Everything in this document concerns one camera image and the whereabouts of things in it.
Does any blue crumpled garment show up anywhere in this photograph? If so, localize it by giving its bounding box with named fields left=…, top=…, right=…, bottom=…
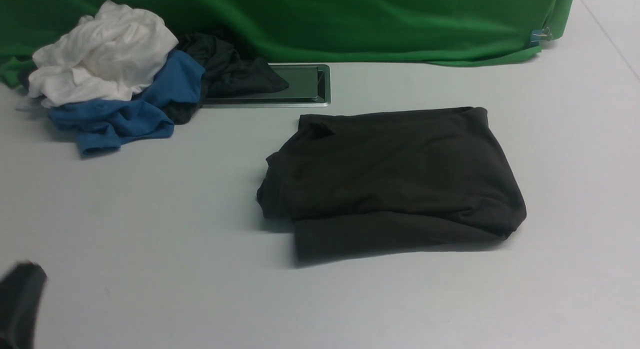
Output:
left=47, top=50, right=205, bottom=157

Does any white crumpled garment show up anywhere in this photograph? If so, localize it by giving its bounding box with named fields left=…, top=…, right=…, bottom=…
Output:
left=27, top=0, right=178, bottom=108

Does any gray table cable hatch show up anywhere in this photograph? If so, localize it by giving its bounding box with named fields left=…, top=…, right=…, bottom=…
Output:
left=203, top=64, right=331, bottom=109

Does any green backdrop cloth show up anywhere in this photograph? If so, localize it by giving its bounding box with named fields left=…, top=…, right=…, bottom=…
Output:
left=0, top=0, right=573, bottom=87

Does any dark gray long-sleeved shirt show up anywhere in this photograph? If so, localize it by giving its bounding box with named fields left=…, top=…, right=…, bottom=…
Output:
left=256, top=106, right=527, bottom=264

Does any dark gray crumpled garment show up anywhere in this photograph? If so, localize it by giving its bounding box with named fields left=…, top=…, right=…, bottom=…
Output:
left=161, top=27, right=290, bottom=125

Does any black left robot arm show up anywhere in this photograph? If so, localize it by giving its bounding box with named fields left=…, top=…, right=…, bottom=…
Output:
left=0, top=261, right=48, bottom=349

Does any teal binder clip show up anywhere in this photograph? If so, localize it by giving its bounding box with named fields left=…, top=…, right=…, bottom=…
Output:
left=529, top=27, right=553, bottom=47

